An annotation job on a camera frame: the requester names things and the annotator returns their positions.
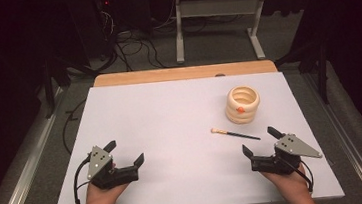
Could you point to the white board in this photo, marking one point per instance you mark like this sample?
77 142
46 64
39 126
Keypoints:
177 115

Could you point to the wooden table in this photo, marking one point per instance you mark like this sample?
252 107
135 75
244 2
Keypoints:
183 73

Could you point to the person's left hand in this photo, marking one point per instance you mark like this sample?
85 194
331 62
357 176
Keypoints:
101 200

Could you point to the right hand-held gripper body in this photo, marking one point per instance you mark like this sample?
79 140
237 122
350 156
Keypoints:
290 146

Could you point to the black stand leg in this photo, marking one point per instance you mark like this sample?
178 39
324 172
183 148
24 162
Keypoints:
49 91
322 71

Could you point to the dark computer case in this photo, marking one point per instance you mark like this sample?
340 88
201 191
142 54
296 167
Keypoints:
94 26

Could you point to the person's right hand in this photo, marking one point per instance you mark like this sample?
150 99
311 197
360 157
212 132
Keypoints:
289 183

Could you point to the metal floor rail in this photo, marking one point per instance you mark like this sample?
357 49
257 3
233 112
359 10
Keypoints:
25 170
346 139

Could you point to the cream ribbed round holder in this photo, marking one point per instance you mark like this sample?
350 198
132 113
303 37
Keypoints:
243 114

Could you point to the white metal desk frame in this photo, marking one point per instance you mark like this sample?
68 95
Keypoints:
216 7

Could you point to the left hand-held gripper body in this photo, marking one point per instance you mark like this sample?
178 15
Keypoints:
99 163

